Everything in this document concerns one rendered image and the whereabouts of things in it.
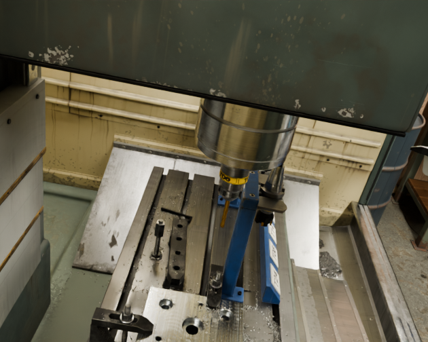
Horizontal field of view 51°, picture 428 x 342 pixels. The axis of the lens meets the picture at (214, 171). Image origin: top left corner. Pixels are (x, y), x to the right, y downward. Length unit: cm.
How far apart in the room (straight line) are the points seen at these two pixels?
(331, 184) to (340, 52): 145
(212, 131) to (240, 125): 5
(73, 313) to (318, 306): 79
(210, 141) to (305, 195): 128
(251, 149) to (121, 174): 125
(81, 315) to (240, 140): 102
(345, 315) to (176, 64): 121
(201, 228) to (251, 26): 100
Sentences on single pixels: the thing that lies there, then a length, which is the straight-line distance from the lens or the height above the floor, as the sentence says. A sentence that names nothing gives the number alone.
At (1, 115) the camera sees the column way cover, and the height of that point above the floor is 141.
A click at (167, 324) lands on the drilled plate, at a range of 106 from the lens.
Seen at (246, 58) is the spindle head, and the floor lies 164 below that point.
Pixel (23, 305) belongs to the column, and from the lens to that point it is 134.
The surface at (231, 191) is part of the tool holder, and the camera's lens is 78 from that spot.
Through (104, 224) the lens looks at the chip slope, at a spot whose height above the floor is 70.
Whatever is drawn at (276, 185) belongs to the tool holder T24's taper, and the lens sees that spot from 111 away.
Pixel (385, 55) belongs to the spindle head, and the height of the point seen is 168.
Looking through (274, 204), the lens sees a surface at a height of 122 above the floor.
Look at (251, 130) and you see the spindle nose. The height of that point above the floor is 153.
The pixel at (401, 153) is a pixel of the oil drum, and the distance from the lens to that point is 302.
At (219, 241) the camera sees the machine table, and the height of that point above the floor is 90.
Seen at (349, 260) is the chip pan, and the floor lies 67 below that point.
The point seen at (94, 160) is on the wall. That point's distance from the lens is 203.
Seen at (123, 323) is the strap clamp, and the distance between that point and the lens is 103.
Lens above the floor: 180
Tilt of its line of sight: 30 degrees down
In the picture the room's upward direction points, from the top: 12 degrees clockwise
